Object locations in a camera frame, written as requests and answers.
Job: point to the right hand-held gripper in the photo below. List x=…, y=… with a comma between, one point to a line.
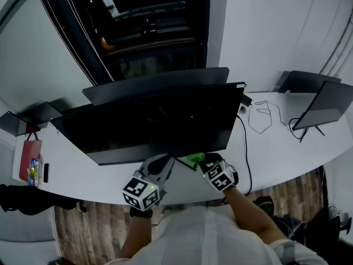
x=220, y=177

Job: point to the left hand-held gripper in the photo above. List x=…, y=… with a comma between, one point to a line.
x=138, y=192

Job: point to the green cloth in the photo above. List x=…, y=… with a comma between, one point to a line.
x=195, y=158

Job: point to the large black monitor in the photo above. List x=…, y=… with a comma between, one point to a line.
x=154, y=120

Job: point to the person's left forearm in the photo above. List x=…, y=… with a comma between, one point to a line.
x=138, y=236

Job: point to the person's right forearm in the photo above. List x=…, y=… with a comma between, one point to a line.
x=248, y=214

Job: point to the wide dark grey monitor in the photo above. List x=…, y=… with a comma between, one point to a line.
x=157, y=84

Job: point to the small black monitor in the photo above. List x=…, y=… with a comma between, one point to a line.
x=325, y=106
x=13, y=123

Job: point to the black wristband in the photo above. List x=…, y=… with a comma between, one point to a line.
x=140, y=212

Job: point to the black green sneaker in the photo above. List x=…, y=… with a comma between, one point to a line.
x=264, y=204

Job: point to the person's white shirt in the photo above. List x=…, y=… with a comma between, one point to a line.
x=198, y=239

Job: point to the grey bag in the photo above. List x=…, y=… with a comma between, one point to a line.
x=288, y=226

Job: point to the black smartphone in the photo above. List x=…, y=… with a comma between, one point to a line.
x=46, y=172

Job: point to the blue packet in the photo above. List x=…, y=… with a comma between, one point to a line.
x=34, y=163

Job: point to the yellow wrapped ornament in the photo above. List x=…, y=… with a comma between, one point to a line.
x=32, y=171

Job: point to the black office chair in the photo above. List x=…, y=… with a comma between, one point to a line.
x=33, y=200

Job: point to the red laptop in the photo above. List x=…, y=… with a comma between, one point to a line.
x=29, y=153

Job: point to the black floor equipment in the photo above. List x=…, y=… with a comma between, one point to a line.
x=339, y=222

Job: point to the dark window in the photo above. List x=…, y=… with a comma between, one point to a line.
x=143, y=23

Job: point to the white roller blind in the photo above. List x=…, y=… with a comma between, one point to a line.
x=33, y=51

